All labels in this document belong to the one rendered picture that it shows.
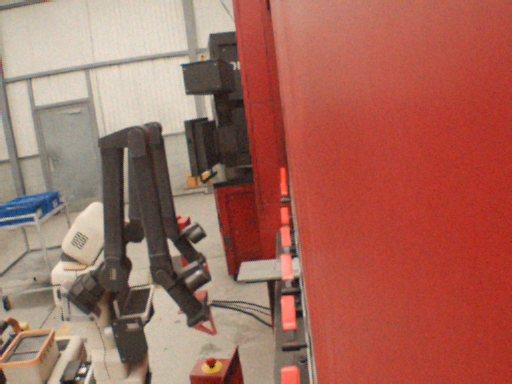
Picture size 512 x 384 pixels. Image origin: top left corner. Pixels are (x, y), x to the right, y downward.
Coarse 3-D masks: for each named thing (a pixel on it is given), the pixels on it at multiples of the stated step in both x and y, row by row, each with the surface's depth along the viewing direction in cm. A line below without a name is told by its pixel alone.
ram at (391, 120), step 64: (320, 0) 6; (384, 0) 3; (448, 0) 2; (320, 64) 7; (384, 64) 3; (448, 64) 2; (320, 128) 9; (384, 128) 3; (448, 128) 2; (320, 192) 11; (384, 192) 3; (448, 192) 2; (320, 256) 13; (384, 256) 4; (448, 256) 2; (320, 320) 18; (384, 320) 4; (448, 320) 2
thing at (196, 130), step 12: (192, 120) 253; (204, 120) 281; (192, 132) 251; (204, 132) 257; (216, 132) 286; (192, 144) 253; (204, 144) 255; (216, 144) 284; (192, 156) 254; (204, 156) 257; (216, 156) 283; (192, 168) 256; (204, 168) 258
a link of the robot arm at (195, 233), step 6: (168, 228) 151; (186, 228) 156; (192, 228) 155; (198, 228) 155; (168, 234) 151; (174, 234) 152; (180, 234) 154; (186, 234) 155; (192, 234) 154; (198, 234) 154; (204, 234) 155; (174, 240) 152; (192, 240) 154; (198, 240) 156
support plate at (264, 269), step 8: (248, 264) 169; (256, 264) 168; (264, 264) 167; (272, 264) 166; (240, 272) 162; (248, 272) 161; (256, 272) 160; (264, 272) 159; (272, 272) 158; (280, 272) 157; (296, 272) 156; (240, 280) 155; (248, 280) 155; (256, 280) 155
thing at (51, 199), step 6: (48, 192) 438; (54, 192) 439; (18, 198) 431; (24, 198) 434; (30, 198) 427; (36, 198) 404; (48, 198) 407; (54, 198) 425; (48, 204) 408; (54, 204) 423; (60, 204) 441; (48, 210) 409
